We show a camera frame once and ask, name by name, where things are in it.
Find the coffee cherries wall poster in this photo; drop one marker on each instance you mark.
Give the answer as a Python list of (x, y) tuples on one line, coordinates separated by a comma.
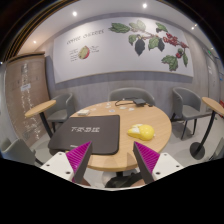
[(121, 44)]

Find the grey chair behind table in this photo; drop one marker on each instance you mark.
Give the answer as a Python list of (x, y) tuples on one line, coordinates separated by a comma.
[(131, 93)]

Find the grey chair right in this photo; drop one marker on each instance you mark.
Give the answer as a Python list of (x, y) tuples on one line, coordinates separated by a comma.
[(186, 106)]

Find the black mouse pad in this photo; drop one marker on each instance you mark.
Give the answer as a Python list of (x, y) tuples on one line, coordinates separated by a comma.
[(102, 131)]

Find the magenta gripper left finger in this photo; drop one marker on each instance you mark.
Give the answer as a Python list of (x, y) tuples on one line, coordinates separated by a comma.
[(78, 159)]

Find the round wooden table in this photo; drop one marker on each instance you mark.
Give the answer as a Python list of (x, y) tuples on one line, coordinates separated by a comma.
[(130, 115)]

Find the grey chair near left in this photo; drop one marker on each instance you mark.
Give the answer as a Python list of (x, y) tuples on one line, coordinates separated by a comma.
[(18, 151)]

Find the black power adapter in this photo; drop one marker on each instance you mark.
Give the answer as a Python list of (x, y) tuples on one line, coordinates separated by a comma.
[(139, 102)]

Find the small round side table left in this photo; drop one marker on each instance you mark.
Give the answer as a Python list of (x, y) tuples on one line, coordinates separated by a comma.
[(39, 110)]

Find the white card box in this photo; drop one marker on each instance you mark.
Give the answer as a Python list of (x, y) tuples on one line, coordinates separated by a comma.
[(83, 112)]

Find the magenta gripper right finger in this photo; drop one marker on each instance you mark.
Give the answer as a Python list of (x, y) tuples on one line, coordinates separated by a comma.
[(146, 159)]

